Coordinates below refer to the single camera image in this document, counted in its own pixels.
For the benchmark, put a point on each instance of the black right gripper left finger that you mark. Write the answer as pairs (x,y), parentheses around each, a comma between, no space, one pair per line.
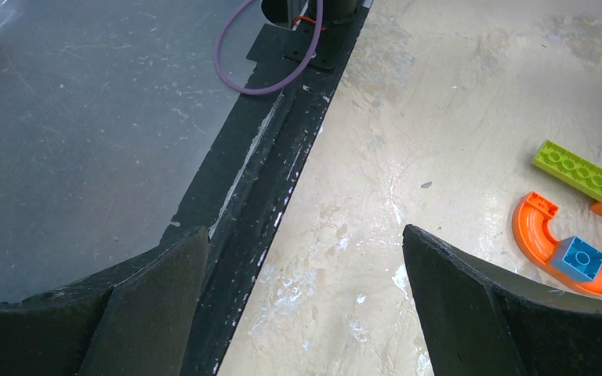
(133,318)

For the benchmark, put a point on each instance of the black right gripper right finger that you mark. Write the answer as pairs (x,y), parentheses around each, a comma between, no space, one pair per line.
(480,319)

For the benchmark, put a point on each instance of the orange curved track piece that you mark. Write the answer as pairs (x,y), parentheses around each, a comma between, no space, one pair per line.
(533,235)

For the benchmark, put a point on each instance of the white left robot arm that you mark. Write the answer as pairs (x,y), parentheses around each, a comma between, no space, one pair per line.
(283,12)

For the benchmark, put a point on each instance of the lime long toy brick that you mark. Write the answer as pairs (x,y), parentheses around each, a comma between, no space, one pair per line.
(570,168)

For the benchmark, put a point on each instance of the blue toy brick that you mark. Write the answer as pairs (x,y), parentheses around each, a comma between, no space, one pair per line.
(577,259)

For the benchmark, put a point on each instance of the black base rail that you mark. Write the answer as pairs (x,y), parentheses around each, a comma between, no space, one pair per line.
(244,184)

